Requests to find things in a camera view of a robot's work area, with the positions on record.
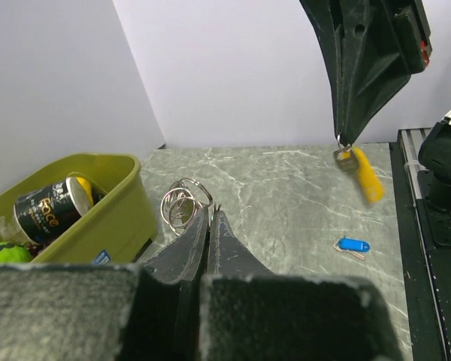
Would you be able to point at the green watermelon toy ball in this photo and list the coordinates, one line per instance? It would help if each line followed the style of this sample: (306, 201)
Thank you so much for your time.
(10, 252)

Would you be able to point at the blue tag key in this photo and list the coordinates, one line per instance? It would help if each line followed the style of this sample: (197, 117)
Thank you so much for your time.
(354, 247)

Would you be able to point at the aluminium rail frame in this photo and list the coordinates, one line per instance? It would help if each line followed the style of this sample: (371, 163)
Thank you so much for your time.
(411, 141)

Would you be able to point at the large keyring with small rings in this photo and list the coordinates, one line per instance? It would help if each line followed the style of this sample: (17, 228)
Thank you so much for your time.
(181, 203)

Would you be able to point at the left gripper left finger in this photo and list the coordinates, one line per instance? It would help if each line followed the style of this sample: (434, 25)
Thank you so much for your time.
(172, 293)

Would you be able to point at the yellow toy lemon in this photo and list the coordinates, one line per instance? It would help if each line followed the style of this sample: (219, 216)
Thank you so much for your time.
(87, 187)

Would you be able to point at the black paper cup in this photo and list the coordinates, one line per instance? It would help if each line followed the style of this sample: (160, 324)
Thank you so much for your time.
(44, 214)

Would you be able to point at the dark grapes bunch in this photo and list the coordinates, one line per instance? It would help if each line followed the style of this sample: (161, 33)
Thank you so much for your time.
(35, 249)

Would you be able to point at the olive green plastic bin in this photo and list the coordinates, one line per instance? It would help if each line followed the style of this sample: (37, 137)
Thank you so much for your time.
(115, 229)

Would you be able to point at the yellow tag key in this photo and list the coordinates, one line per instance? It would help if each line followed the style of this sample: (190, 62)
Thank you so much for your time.
(353, 161)

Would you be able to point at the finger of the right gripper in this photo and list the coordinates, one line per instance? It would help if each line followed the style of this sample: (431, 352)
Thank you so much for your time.
(333, 23)
(369, 92)

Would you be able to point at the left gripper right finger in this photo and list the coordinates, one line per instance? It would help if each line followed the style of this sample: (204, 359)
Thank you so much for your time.
(239, 314)

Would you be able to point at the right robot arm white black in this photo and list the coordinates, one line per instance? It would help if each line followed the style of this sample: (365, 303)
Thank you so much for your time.
(370, 50)

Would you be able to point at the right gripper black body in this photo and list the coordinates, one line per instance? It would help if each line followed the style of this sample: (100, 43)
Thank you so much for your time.
(399, 38)

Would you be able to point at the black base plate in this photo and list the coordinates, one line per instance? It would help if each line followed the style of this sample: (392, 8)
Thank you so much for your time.
(425, 239)

